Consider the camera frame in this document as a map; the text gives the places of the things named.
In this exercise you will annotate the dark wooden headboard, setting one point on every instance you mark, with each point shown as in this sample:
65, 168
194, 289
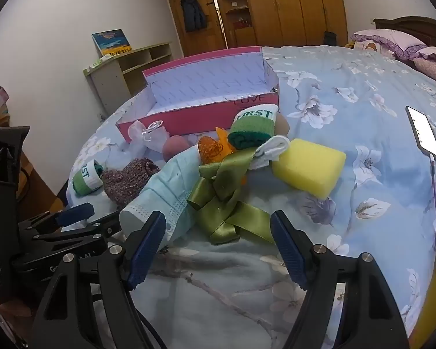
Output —
414, 25

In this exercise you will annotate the blue and yellow painting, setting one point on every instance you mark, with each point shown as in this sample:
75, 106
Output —
111, 41

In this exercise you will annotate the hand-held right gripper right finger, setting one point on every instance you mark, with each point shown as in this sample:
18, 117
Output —
289, 251

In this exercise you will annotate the black bag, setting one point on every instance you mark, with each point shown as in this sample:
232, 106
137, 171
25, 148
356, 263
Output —
330, 39

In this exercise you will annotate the brown makeup sponge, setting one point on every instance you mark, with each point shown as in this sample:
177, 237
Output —
282, 125

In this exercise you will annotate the smartphone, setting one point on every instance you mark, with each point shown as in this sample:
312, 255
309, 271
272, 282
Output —
423, 132

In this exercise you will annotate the purple ruffled pillow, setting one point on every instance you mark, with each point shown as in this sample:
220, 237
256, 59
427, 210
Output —
385, 38
434, 61

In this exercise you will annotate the pink makeup sponge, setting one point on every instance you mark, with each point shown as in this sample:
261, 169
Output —
176, 147

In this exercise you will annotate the beige shelf desk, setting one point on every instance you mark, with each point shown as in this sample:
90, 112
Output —
109, 80

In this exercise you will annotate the wooden wardrobe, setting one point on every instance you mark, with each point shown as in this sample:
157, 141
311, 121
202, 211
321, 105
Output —
294, 7

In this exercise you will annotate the dark hanging jacket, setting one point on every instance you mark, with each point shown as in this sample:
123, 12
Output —
193, 12

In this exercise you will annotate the purple knitted sock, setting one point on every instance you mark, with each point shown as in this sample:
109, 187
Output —
127, 183

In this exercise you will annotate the pink cardboard box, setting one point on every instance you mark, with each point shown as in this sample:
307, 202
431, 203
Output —
203, 121

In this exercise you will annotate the green satin ribbon bow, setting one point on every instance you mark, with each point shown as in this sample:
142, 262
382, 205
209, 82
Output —
221, 192

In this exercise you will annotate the white mesh pouch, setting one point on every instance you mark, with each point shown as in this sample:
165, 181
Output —
156, 140

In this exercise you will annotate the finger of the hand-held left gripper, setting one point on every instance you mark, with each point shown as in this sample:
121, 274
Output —
74, 213
91, 232

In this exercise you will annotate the green and white tissue packet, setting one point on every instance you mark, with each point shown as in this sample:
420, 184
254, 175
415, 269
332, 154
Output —
100, 62

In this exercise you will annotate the red decorated box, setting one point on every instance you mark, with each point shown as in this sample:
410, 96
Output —
242, 24

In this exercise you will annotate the orange mesh cloth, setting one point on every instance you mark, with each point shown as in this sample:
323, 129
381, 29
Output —
210, 149

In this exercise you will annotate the wooden door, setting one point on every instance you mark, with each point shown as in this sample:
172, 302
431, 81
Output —
189, 43

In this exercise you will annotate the cartoon print pillow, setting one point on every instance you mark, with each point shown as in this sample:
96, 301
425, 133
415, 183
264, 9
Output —
370, 47

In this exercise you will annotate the green and white sock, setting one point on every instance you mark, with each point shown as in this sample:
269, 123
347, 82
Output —
252, 131
89, 178

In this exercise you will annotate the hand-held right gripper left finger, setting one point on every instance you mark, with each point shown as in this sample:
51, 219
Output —
145, 251

